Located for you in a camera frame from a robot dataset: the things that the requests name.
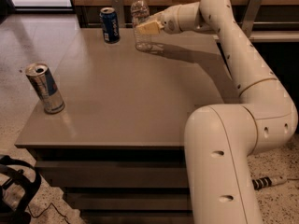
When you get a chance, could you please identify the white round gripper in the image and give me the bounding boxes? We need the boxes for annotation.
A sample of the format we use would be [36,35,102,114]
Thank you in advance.
[136,5,180,35]

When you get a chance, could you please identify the clear plastic water bottle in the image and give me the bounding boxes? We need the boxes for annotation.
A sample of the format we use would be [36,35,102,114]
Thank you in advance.
[131,0,152,51]

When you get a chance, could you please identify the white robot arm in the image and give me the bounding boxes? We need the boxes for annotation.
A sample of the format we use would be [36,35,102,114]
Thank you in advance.
[136,0,298,224]

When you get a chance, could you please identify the blue pepsi can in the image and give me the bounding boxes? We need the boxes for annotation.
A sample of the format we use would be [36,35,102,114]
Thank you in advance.
[100,7,120,43]

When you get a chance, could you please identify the silver blue red bull can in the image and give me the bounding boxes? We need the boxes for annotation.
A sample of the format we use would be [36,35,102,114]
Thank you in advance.
[25,63,65,114]

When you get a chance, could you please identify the grey drawer cabinet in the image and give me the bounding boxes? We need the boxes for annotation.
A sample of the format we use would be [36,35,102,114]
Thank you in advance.
[16,29,238,224]

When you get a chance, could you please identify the white power strip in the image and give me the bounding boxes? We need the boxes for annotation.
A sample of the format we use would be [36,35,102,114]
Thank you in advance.
[252,175,287,190]

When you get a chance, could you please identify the black chair base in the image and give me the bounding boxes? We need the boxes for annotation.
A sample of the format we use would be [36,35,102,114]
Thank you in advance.
[0,155,41,224]

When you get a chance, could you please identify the left metal bracket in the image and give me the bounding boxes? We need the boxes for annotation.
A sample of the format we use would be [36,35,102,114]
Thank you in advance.
[111,0,125,28]

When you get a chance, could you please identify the metal bracket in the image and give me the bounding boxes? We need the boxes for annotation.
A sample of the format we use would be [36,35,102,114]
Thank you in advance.
[111,0,125,28]
[241,0,263,37]

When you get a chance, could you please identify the right metal bracket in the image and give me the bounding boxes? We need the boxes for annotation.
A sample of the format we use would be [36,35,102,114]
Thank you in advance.
[241,0,263,37]

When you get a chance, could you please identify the thin black floor cable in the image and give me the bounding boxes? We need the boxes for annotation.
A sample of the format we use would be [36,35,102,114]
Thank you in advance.
[27,202,72,224]

